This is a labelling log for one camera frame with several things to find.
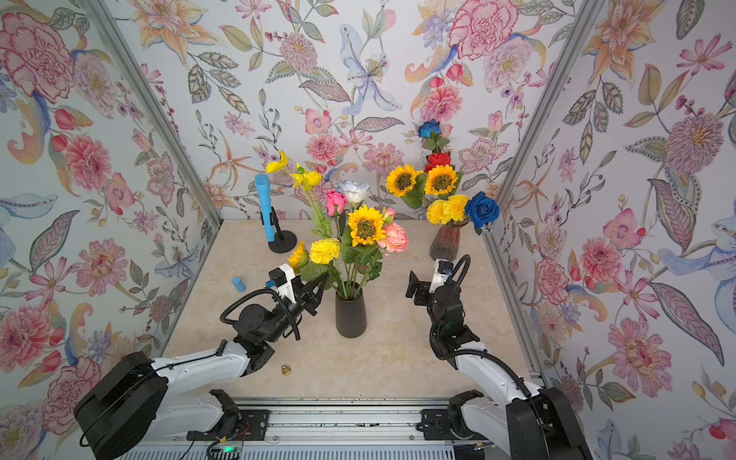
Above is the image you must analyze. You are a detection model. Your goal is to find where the small blue rose top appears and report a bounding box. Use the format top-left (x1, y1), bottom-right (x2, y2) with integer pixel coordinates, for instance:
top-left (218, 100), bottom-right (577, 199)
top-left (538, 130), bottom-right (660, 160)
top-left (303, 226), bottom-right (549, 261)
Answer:
top-left (418, 119), bottom-right (442, 139)

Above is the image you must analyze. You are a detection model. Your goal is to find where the white rose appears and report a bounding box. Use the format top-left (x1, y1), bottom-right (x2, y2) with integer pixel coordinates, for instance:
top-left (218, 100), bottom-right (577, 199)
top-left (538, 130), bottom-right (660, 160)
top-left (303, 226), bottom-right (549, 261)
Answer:
top-left (337, 180), bottom-right (370, 206)

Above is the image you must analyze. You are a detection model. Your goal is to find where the small blue cylinder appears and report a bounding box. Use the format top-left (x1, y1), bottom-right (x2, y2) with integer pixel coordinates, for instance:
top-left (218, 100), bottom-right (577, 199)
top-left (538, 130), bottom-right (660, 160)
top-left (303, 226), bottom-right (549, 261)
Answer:
top-left (232, 277), bottom-right (247, 292)

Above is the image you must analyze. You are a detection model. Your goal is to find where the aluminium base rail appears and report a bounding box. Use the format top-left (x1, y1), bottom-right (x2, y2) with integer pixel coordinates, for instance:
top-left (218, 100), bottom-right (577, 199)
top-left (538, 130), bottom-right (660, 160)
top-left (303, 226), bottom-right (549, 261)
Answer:
top-left (126, 390), bottom-right (542, 458)

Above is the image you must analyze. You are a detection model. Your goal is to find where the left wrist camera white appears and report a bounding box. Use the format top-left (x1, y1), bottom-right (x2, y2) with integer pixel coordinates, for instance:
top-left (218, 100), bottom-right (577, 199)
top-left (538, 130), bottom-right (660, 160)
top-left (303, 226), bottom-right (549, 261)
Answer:
top-left (266, 264), bottom-right (296, 304)

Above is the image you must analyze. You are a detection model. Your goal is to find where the blue tube on black stand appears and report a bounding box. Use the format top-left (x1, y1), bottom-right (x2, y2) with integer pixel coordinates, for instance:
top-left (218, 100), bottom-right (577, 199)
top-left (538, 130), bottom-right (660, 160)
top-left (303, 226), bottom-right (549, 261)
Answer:
top-left (255, 174), bottom-right (297, 254)

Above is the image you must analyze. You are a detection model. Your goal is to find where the pink ribbed glass vase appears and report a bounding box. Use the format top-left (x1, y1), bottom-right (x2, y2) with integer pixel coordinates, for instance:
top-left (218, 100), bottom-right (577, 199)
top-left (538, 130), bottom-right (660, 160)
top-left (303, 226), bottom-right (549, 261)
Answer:
top-left (429, 220), bottom-right (468, 262)

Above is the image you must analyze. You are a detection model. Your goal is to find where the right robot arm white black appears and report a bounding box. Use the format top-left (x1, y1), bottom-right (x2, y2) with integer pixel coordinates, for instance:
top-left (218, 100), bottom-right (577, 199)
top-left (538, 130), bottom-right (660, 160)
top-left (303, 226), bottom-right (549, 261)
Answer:
top-left (406, 254), bottom-right (592, 459)

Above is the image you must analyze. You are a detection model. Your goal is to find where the pink peony flower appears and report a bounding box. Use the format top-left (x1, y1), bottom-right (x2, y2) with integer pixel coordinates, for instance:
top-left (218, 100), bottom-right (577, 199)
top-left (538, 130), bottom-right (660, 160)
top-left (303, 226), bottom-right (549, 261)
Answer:
top-left (378, 222), bottom-right (408, 253)

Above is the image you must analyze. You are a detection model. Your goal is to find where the yellow carnation pink vase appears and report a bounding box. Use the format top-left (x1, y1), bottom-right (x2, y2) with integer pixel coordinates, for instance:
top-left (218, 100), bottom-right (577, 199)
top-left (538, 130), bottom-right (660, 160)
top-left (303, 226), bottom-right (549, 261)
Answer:
top-left (427, 199), bottom-right (452, 225)
top-left (448, 195), bottom-right (470, 222)

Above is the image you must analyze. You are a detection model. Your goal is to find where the magenta rose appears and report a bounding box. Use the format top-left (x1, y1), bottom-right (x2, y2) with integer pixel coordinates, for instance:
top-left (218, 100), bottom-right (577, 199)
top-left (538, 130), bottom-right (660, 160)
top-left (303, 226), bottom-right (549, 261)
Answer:
top-left (326, 190), bottom-right (347, 218)

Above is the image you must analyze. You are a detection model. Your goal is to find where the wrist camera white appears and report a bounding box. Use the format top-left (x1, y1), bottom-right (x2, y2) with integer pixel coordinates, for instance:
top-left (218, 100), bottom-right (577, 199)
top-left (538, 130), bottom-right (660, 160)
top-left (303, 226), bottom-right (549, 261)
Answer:
top-left (266, 264), bottom-right (296, 304)
top-left (429, 259), bottom-right (453, 294)

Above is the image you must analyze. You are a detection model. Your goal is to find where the red rose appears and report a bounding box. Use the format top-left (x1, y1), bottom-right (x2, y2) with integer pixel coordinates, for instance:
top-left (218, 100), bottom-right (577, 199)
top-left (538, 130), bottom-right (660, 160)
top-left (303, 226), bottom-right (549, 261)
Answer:
top-left (425, 153), bottom-right (452, 174)

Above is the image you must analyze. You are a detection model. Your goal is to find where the right sunflower in pink vase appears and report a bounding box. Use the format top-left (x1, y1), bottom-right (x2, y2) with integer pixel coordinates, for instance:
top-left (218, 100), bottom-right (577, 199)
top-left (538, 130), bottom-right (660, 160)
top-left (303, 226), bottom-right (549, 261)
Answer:
top-left (425, 165), bottom-right (458, 197)

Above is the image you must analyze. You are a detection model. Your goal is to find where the dark grey vase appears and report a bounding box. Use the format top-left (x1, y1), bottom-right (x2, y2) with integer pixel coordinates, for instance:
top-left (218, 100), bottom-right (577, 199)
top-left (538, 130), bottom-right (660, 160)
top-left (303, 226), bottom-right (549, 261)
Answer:
top-left (335, 282), bottom-right (367, 338)

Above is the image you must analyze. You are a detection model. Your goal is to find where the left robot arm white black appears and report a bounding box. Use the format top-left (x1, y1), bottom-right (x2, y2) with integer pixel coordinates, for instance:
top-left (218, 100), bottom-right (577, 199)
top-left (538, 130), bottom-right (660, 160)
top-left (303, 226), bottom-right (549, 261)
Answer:
top-left (74, 269), bottom-right (328, 459)

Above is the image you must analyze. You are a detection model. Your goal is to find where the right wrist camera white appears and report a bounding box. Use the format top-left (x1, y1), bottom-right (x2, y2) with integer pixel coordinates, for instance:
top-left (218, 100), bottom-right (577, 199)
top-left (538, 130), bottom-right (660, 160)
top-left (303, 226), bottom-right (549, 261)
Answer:
top-left (429, 259), bottom-right (453, 294)

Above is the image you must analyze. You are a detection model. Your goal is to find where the blue rose large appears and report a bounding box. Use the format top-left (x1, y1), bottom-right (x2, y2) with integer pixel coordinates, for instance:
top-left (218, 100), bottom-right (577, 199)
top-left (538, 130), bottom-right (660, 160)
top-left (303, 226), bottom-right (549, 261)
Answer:
top-left (465, 192), bottom-right (500, 234)

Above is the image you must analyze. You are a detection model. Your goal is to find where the right yellow carnation pink vase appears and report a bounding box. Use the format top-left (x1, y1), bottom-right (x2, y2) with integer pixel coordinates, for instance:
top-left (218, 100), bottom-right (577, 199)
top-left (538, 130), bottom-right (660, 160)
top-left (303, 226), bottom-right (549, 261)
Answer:
top-left (448, 195), bottom-right (470, 222)

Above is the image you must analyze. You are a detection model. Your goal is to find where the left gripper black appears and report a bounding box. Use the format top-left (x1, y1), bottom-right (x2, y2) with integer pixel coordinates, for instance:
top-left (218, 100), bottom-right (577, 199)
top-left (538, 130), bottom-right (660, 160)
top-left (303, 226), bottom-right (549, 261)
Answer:
top-left (263, 270), bottom-right (329, 345)

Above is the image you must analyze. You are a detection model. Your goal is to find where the left yellow carnation pink vase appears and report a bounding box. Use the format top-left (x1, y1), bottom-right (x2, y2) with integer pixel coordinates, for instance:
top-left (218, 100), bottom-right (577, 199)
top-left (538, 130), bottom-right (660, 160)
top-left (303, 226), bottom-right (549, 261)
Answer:
top-left (427, 199), bottom-right (452, 225)

